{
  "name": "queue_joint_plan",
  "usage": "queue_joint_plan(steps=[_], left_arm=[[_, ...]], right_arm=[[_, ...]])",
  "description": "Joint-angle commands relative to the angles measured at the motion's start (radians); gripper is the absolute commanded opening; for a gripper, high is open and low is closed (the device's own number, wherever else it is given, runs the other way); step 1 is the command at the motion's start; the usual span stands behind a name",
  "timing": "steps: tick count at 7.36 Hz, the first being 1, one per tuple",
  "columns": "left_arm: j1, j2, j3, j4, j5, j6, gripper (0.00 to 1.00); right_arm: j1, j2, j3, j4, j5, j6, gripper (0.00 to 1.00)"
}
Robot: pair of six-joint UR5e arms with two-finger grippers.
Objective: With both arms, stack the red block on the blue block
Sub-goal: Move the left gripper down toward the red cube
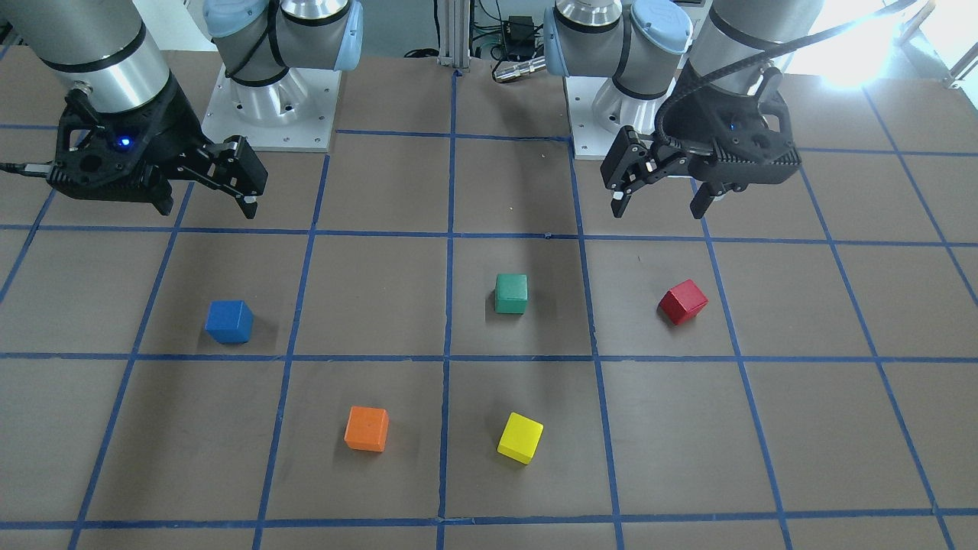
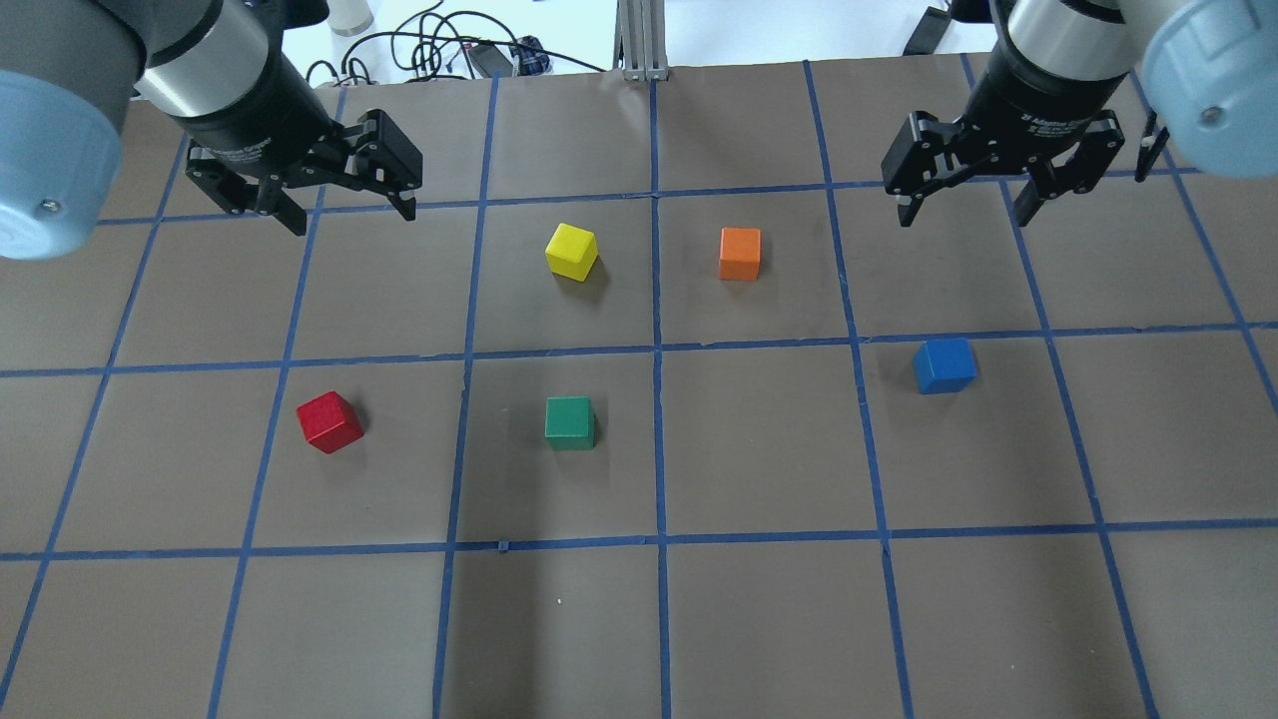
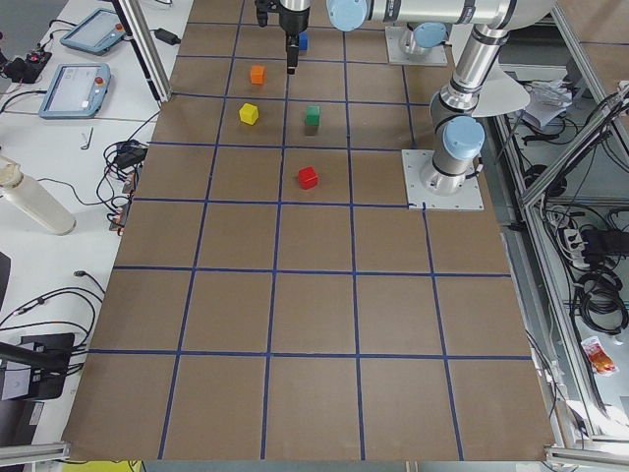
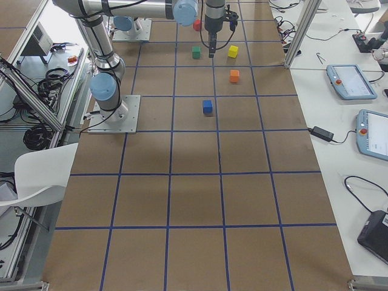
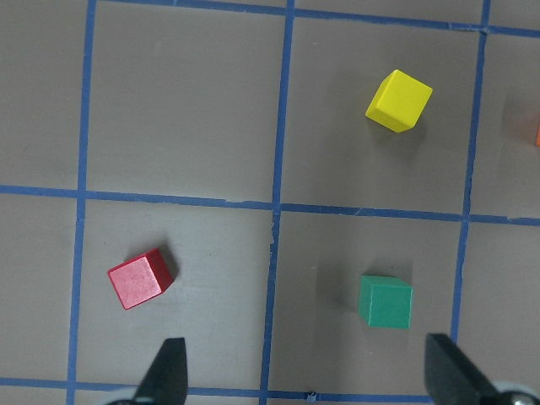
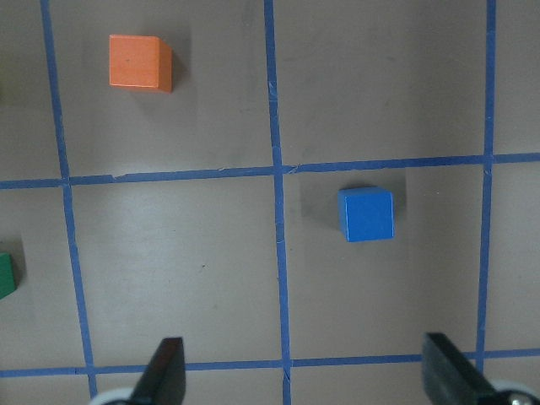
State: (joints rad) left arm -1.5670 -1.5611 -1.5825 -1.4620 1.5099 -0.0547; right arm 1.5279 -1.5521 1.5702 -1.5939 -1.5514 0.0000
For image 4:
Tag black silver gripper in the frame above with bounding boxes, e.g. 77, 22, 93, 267
204, 0, 226, 58

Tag red wooden block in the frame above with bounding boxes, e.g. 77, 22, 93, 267
192, 19, 202, 32

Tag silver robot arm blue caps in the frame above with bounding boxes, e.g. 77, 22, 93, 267
54, 1, 239, 124

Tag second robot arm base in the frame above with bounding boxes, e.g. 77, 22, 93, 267
113, 16, 142, 34

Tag green wooden block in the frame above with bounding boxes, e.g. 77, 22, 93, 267
192, 46, 201, 59

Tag yellow wooden block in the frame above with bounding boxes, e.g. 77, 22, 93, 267
227, 45, 239, 59

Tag orange wooden block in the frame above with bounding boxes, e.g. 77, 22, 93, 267
229, 70, 240, 83

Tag blue wooden block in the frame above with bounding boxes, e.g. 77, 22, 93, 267
202, 99, 213, 115

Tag black power adapter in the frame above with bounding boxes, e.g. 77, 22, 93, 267
308, 126, 334, 142

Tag blue teach pendant far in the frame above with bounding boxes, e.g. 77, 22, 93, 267
326, 64, 377, 100

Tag blue teach pendant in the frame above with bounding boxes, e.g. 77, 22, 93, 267
356, 109, 387, 161
326, 64, 377, 100

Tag grey electronics box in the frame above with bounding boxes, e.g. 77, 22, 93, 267
21, 22, 53, 64

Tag blue teach pendant near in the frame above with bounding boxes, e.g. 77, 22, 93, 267
356, 109, 387, 161

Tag white plastic chair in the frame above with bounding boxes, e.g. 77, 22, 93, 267
1, 143, 78, 214

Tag black laptop device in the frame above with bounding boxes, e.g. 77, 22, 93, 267
357, 210, 387, 264

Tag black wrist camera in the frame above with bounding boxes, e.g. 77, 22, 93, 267
224, 4, 239, 32

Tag aluminium frame post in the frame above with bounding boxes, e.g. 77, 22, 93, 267
284, 0, 321, 69

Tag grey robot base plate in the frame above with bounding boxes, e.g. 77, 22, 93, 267
87, 95, 141, 134

